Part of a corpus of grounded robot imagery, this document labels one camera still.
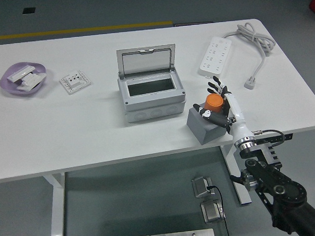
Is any white square socket module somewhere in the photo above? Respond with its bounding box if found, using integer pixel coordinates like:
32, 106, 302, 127
59, 69, 92, 95

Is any yellow floor tape line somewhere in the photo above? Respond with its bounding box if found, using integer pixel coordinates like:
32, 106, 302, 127
0, 20, 174, 41

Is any white right table leg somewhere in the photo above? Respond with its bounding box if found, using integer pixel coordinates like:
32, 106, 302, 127
219, 142, 252, 207

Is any long white plastic bar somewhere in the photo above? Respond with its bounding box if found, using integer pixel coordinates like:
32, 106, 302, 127
6, 65, 36, 82

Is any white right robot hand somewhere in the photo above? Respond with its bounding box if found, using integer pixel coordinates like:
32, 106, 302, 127
191, 74, 256, 146

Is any orange cylinder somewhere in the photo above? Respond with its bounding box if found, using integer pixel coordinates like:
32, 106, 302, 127
204, 93, 225, 114

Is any white table leg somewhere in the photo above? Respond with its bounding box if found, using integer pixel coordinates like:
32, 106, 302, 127
219, 142, 252, 207
42, 172, 68, 236

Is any white power strip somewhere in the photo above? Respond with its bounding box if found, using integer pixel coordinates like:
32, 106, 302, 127
197, 36, 234, 77

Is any white power cord with plug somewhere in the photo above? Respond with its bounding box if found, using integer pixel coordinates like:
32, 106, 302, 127
222, 21, 278, 91

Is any small white plastic part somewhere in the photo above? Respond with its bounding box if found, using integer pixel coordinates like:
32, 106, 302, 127
27, 72, 47, 83
16, 80, 39, 92

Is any grey cube with round hole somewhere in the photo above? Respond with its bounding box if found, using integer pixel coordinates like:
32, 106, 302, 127
185, 101, 234, 146

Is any purple plate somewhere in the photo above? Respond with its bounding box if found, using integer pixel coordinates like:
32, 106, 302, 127
0, 61, 48, 98

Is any white left table leg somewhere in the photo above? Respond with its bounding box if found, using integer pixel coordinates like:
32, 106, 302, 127
42, 172, 68, 236

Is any grey electrical enclosure box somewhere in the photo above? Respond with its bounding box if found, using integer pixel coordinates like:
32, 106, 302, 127
115, 43, 187, 124

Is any black floor cable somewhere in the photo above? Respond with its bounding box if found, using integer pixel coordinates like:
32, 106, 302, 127
206, 184, 230, 236

